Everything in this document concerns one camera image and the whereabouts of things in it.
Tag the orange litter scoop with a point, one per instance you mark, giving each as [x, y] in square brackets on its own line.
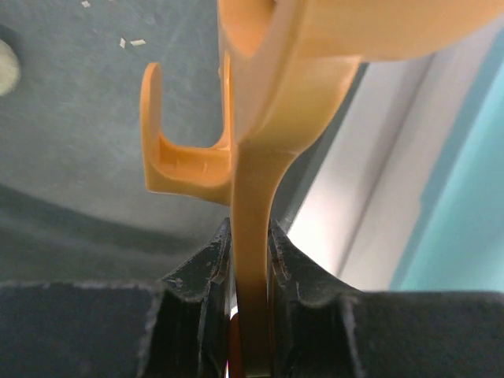
[285, 68]

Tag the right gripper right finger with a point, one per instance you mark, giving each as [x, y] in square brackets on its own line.
[323, 327]

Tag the dark grey plastic tray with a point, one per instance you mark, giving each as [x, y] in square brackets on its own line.
[73, 200]

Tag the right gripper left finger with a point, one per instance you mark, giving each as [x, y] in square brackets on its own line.
[173, 327]

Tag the teal litter box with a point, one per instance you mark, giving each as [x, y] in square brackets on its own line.
[409, 196]

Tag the pale green waste ball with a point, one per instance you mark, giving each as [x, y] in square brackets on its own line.
[9, 69]

